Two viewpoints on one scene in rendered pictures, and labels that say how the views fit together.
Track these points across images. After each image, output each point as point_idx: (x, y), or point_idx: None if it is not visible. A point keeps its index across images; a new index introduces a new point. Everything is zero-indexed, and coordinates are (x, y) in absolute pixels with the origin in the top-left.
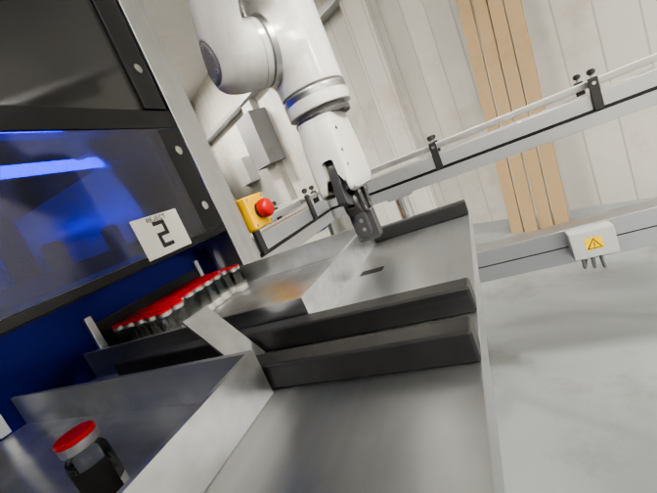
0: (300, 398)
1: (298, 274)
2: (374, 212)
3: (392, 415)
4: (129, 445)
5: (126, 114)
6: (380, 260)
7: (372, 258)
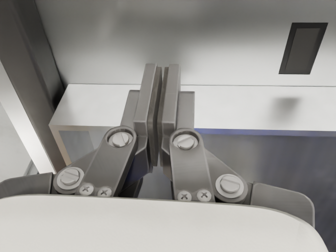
0: None
1: (167, 198)
2: (144, 106)
3: None
4: None
5: None
6: (238, 42)
7: (200, 67)
